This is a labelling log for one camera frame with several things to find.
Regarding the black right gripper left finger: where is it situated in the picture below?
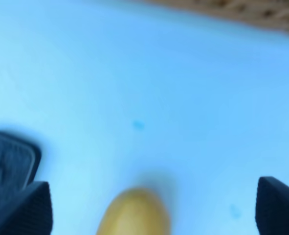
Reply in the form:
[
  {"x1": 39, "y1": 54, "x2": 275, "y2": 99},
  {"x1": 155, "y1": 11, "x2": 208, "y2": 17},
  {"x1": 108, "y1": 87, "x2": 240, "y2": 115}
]
[{"x1": 0, "y1": 181, "x2": 53, "y2": 235}]

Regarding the dark felt whiteboard eraser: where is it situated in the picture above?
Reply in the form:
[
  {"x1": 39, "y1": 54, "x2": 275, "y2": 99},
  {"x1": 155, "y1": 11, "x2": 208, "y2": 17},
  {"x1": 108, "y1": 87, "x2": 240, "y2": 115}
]
[{"x1": 0, "y1": 132, "x2": 42, "y2": 210}]

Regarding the orange wicker basket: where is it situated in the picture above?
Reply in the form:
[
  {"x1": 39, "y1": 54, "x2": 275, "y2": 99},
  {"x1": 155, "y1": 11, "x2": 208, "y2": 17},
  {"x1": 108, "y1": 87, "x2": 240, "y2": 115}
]
[{"x1": 145, "y1": 0, "x2": 289, "y2": 34}]

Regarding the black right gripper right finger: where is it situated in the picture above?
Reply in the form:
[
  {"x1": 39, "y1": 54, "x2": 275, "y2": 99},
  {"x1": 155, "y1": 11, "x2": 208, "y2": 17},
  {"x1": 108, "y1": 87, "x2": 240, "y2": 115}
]
[{"x1": 255, "y1": 176, "x2": 289, "y2": 235}]

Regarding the yellow mango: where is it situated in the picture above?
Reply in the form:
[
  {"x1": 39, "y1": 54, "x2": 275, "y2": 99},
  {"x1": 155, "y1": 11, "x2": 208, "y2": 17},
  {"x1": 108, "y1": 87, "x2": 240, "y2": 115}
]
[{"x1": 97, "y1": 188, "x2": 171, "y2": 235}]

